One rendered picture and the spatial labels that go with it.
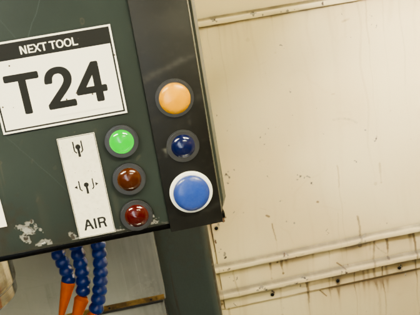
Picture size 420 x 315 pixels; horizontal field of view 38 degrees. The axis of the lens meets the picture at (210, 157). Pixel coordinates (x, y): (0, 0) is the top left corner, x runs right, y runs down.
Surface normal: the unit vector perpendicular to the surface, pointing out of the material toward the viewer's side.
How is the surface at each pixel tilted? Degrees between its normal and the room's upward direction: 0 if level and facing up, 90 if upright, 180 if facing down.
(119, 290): 89
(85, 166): 90
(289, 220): 90
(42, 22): 90
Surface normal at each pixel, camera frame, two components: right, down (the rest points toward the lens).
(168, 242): 0.13, 0.24
